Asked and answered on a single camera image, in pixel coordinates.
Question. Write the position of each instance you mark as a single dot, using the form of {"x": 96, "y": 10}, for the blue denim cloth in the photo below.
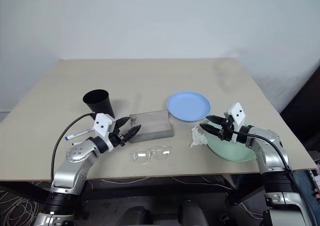
{"x": 303, "y": 183}

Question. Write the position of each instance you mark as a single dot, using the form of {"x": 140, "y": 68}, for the grey glasses case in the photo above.
{"x": 155, "y": 135}

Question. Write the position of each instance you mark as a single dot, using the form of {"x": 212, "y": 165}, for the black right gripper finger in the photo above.
{"x": 217, "y": 120}
{"x": 211, "y": 129}

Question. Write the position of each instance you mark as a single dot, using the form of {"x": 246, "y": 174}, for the white tissue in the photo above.
{"x": 198, "y": 138}

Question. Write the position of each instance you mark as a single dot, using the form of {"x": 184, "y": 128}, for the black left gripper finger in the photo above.
{"x": 132, "y": 134}
{"x": 123, "y": 121}

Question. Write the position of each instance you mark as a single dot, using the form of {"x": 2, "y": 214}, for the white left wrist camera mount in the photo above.
{"x": 102, "y": 125}

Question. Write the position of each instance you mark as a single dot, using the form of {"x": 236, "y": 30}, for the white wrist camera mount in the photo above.
{"x": 102, "y": 125}
{"x": 237, "y": 112}

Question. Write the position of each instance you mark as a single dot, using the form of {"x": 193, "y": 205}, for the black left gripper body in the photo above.
{"x": 117, "y": 138}

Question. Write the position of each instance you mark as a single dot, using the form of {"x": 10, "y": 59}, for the black plastic cup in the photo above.
{"x": 100, "y": 103}

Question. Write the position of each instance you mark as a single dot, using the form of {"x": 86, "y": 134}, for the black table frame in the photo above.
{"x": 160, "y": 189}

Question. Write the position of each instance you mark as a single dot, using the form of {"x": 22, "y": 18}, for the colourful printed box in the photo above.
{"x": 316, "y": 176}

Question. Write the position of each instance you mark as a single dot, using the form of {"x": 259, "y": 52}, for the white marker with blue cap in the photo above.
{"x": 80, "y": 133}

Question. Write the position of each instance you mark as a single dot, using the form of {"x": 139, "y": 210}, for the blue plastic plate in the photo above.
{"x": 188, "y": 106}

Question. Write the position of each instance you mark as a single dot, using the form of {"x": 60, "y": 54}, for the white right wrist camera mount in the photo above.
{"x": 237, "y": 112}

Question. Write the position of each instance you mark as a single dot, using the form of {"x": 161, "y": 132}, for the clear frame glasses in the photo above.
{"x": 163, "y": 153}

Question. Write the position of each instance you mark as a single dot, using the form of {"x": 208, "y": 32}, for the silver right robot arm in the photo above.
{"x": 270, "y": 146}

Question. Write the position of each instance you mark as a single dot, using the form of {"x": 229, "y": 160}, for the dark cabinet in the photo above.
{"x": 305, "y": 111}

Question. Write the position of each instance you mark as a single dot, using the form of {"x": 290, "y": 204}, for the white pen with black tip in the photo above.
{"x": 75, "y": 143}

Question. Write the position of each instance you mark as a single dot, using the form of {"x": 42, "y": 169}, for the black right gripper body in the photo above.
{"x": 227, "y": 130}

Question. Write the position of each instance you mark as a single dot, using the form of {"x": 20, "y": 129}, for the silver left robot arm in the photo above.
{"x": 75, "y": 156}

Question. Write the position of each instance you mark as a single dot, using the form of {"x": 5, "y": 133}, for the mint green plastic plate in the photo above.
{"x": 230, "y": 151}

